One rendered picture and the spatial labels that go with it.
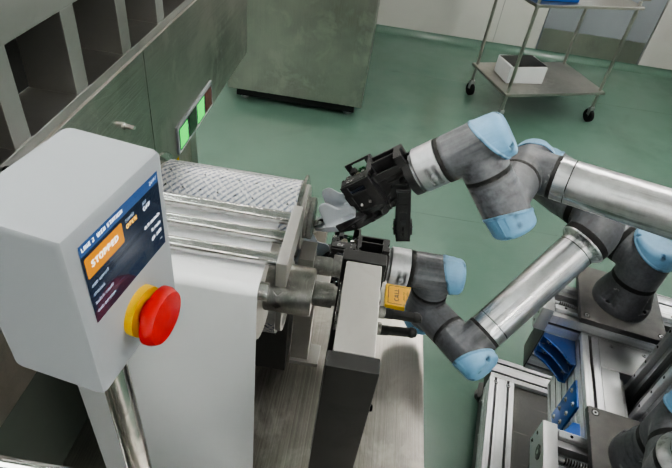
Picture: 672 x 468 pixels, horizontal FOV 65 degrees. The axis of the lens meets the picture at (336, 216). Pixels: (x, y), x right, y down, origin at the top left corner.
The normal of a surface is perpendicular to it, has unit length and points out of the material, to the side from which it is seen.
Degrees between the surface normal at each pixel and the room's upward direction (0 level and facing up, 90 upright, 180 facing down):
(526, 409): 0
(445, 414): 0
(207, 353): 90
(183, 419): 90
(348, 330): 0
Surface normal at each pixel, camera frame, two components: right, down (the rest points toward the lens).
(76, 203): 0.11, -0.77
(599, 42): -0.12, 0.62
